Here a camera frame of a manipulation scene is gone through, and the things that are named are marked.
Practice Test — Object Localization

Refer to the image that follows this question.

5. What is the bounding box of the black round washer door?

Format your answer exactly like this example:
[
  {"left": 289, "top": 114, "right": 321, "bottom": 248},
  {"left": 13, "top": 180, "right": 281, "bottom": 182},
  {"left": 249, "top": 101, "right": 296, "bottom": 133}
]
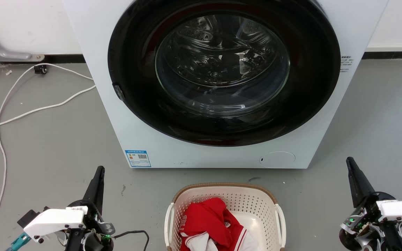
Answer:
[{"left": 107, "top": 0, "right": 341, "bottom": 147}]

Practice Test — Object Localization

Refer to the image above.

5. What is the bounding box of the small text sticker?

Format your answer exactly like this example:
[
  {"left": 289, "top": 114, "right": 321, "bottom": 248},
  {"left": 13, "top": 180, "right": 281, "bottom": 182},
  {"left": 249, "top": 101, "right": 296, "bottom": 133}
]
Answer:
[{"left": 340, "top": 55, "right": 354, "bottom": 73}]

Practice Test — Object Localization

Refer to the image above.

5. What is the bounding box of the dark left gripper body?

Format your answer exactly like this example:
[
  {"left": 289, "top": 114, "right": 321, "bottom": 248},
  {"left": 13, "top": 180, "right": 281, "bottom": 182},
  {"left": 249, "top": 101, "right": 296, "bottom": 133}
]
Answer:
[{"left": 65, "top": 200, "right": 116, "bottom": 251}]

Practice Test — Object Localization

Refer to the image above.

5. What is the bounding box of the white garment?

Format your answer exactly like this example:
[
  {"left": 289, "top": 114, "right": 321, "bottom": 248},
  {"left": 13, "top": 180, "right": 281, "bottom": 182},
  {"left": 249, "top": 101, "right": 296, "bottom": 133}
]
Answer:
[{"left": 181, "top": 231, "right": 219, "bottom": 251}]

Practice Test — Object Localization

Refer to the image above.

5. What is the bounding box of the round white filter cover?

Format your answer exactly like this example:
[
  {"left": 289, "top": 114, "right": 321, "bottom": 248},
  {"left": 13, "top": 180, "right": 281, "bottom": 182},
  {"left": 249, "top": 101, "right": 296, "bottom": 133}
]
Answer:
[{"left": 259, "top": 151, "right": 296, "bottom": 168}]

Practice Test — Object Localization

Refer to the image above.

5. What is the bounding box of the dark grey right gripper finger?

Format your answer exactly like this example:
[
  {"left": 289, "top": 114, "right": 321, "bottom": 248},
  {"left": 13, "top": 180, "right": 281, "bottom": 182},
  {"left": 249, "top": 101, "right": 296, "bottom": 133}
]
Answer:
[{"left": 346, "top": 157, "right": 376, "bottom": 208}]

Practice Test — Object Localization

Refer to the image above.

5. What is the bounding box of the red garment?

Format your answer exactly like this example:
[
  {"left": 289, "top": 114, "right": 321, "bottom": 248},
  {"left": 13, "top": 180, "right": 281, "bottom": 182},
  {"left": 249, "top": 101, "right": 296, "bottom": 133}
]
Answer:
[{"left": 179, "top": 198, "right": 248, "bottom": 251}]

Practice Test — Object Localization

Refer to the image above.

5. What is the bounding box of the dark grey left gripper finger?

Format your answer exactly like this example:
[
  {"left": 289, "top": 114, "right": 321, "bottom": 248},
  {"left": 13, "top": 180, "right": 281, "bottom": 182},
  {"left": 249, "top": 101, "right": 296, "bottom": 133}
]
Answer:
[{"left": 82, "top": 166, "right": 105, "bottom": 213}]

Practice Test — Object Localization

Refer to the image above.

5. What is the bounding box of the blue energy label sticker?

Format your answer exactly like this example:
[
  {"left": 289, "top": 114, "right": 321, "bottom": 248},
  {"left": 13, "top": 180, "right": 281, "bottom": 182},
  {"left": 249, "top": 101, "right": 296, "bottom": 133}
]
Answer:
[{"left": 125, "top": 150, "right": 151, "bottom": 168}]

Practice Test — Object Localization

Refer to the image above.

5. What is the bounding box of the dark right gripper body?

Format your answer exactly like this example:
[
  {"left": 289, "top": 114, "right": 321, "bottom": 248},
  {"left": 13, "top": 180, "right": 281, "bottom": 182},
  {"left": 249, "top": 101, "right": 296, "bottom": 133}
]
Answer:
[{"left": 339, "top": 192, "right": 402, "bottom": 251}]

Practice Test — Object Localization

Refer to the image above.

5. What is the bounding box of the white floor cable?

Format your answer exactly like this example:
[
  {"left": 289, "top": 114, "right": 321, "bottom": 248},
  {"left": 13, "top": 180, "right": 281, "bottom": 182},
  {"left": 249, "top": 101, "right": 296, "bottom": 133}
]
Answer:
[
  {"left": 0, "top": 85, "right": 97, "bottom": 133},
  {"left": 0, "top": 63, "right": 94, "bottom": 251}
]

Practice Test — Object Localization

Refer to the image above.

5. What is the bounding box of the white front-load washing machine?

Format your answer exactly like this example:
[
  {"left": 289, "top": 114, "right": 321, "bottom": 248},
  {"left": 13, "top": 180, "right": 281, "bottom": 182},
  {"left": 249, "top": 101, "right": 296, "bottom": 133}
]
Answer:
[{"left": 62, "top": 0, "right": 390, "bottom": 169}]

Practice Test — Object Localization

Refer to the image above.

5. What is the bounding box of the grey wall pipe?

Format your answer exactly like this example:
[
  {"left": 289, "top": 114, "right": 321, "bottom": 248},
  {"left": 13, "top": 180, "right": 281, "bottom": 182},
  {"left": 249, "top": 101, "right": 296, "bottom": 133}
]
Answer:
[{"left": 0, "top": 17, "right": 45, "bottom": 62}]

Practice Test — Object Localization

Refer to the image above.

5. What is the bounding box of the cream plastic laundry basket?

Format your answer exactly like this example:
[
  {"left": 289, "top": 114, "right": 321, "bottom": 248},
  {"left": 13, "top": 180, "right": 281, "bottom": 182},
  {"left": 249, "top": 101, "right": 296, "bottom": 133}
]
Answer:
[{"left": 164, "top": 182, "right": 287, "bottom": 251}]

